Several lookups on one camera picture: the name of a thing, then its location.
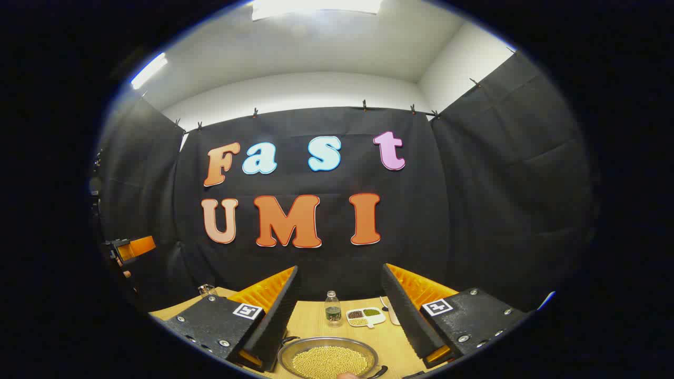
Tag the narrow ceiling light strip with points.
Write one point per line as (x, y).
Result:
(149, 71)

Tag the pile of yellow soybeans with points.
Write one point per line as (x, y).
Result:
(329, 363)

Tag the stainless steel pot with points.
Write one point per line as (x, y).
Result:
(295, 350)

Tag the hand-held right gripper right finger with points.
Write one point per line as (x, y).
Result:
(408, 321)

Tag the large ceiling light panel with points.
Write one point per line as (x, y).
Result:
(316, 8)

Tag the row of black cloth clips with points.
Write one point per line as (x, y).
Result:
(364, 105)

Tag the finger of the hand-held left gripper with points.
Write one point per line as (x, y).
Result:
(138, 247)

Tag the clear plastic water bottle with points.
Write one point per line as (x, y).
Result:
(333, 315)

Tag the white divided bean plate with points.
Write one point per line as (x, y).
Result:
(375, 319)

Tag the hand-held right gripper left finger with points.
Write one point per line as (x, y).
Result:
(274, 326)

